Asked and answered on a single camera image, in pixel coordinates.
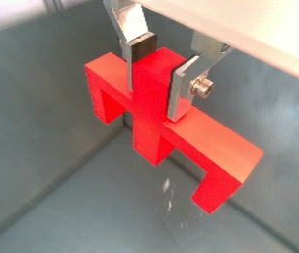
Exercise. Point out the red cross-shaped block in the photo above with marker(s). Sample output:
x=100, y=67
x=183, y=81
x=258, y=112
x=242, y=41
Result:
x=222, y=153

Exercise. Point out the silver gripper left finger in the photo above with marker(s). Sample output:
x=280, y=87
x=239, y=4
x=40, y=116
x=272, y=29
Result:
x=137, y=41

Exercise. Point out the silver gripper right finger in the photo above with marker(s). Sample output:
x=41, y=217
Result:
x=189, y=80

